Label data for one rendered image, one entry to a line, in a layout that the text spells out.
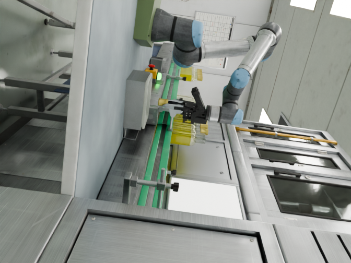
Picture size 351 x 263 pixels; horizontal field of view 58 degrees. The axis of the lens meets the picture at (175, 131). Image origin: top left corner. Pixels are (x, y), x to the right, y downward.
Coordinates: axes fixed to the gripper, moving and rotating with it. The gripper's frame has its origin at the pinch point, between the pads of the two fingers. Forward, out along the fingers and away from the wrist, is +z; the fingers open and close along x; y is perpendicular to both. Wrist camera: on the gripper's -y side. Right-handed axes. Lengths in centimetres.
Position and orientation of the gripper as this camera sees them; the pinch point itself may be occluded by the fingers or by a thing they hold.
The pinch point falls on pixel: (165, 102)
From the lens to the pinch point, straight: 145.7
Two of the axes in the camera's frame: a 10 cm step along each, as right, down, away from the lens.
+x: 0.5, -4.5, 8.9
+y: -1.3, 8.8, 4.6
